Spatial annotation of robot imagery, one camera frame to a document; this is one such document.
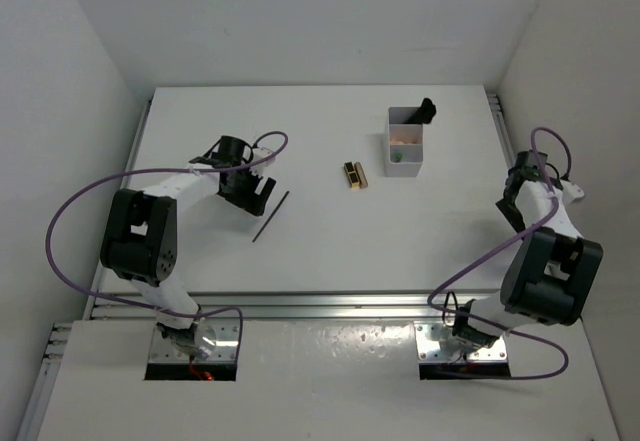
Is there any white three-compartment organizer box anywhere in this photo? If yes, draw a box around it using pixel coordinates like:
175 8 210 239
383 107 424 178

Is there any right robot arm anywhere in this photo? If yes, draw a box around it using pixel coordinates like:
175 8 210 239
452 150 603 348

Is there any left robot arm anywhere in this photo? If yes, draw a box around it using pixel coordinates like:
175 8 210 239
100 136 276 356

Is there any black thin pencil left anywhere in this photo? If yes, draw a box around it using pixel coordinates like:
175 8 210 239
252 190 290 243

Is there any black gold lipstick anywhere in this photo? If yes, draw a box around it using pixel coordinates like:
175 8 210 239
343 162 361 189

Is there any rose gold lipstick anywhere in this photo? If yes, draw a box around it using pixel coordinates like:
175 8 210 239
354 162 368 189

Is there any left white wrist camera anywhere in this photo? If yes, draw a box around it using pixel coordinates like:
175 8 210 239
251 147 275 166

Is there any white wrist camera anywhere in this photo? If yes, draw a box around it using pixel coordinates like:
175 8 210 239
251 147 275 166
560 179 585 206

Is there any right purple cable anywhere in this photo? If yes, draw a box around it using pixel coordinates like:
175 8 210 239
427 127 573 380

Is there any purple cable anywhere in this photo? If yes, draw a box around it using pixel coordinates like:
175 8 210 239
427 127 573 380
45 131 291 357

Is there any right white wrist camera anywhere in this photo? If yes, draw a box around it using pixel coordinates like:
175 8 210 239
560 179 585 206

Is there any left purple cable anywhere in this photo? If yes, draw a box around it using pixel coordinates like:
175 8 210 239
45 131 291 357

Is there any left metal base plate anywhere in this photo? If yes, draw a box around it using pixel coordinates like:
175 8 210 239
148 320 239 364

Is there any metal base plate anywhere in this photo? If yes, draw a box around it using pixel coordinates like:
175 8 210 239
148 320 239 364
414 322 508 366

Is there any aluminium rail front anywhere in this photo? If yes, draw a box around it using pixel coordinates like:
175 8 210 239
86 288 494 320

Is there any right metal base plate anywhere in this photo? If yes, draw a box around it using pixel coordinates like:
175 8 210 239
414 322 508 366

